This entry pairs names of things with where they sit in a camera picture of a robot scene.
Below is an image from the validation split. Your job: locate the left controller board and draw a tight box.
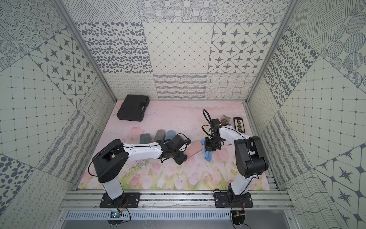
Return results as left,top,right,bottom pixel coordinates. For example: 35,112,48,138
107,211,123,226

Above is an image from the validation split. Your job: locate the controller board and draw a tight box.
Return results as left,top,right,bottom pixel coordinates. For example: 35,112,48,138
107,211,123,226
231,210,246,225

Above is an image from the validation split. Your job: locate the blue eyeglass case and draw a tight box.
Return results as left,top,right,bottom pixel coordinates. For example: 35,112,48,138
165,130,176,140

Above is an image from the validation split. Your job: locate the white vent grille strip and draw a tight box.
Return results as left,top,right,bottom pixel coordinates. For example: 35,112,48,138
66,210,232,220

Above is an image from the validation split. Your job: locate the aluminium rail frame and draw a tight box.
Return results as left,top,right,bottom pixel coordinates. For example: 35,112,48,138
59,189,295,210

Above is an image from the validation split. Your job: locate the black plastic tool case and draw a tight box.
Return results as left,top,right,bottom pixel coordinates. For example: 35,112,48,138
117,94,150,122

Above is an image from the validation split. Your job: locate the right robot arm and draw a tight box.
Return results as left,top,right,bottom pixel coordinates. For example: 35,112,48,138
204,117,269,198

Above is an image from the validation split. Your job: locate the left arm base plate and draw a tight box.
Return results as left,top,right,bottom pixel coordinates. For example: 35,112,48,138
99,192,141,209

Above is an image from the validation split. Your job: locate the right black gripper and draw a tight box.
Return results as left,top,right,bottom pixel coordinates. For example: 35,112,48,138
205,136,224,152

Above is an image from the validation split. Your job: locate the pink eyeglass case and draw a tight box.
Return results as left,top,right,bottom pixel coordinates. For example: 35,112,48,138
185,140,203,158

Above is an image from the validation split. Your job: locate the right controller board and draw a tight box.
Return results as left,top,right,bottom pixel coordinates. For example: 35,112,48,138
231,210,246,225

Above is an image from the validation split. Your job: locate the black box with figures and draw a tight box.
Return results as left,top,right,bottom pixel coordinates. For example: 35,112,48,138
234,117,246,134

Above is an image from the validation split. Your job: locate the blue microfiber cloth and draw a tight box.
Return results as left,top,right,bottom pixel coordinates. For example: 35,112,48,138
201,139,212,162

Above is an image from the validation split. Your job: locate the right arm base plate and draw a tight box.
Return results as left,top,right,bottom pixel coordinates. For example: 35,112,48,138
213,192,254,209

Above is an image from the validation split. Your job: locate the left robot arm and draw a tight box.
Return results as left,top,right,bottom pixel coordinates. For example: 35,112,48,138
91,134,192,200

